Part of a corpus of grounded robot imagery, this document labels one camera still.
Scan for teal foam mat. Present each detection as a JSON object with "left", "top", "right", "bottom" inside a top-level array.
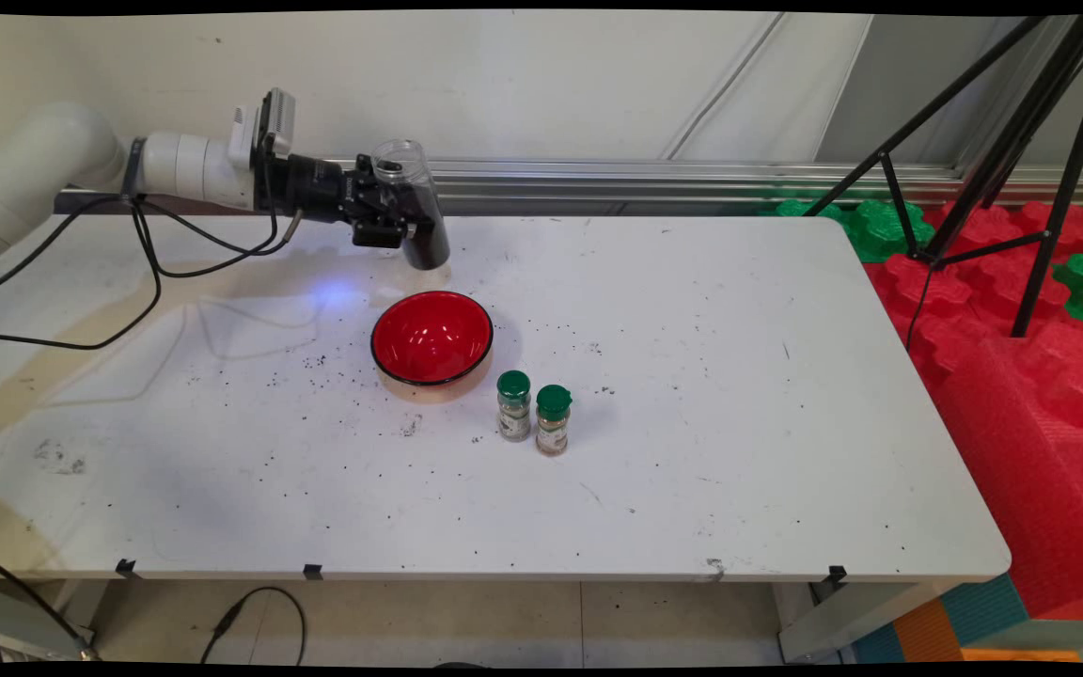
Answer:
[{"left": 850, "top": 573, "right": 1033, "bottom": 665}]

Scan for black tripod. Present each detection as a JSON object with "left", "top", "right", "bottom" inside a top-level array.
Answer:
[{"left": 803, "top": 14, "right": 1083, "bottom": 351}]

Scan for red and green foam mats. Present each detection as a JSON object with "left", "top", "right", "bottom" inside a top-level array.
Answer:
[{"left": 861, "top": 199, "right": 1083, "bottom": 622}]

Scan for orange foam mat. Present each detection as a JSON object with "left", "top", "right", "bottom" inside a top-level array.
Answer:
[{"left": 893, "top": 597, "right": 1083, "bottom": 665}]

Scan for white wall conduit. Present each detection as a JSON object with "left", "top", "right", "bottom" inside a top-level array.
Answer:
[{"left": 661, "top": 11, "right": 788, "bottom": 162}]

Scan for red bowl with black rim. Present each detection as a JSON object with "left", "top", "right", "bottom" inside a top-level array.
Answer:
[{"left": 370, "top": 291, "right": 494, "bottom": 403}]

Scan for aluminium rail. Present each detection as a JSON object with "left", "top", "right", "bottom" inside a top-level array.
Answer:
[{"left": 53, "top": 155, "right": 1083, "bottom": 215}]

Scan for spice jar with green lid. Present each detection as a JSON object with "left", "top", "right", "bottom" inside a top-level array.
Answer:
[
  {"left": 535, "top": 384, "right": 573, "bottom": 458},
  {"left": 495, "top": 370, "right": 533, "bottom": 443}
]

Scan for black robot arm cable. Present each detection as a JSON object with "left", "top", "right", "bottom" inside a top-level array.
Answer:
[{"left": 0, "top": 141, "right": 305, "bottom": 352}]

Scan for black floor cable with plug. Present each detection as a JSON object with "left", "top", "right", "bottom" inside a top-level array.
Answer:
[{"left": 200, "top": 587, "right": 306, "bottom": 665}]

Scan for clear jar with dark grains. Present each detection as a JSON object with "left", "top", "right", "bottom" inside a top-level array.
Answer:
[{"left": 370, "top": 138, "right": 452, "bottom": 273}]

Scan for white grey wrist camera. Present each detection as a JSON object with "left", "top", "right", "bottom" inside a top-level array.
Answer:
[{"left": 226, "top": 87, "right": 299, "bottom": 172}]

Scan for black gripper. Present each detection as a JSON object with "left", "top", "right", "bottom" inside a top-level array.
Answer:
[{"left": 255, "top": 152, "right": 414, "bottom": 251}]

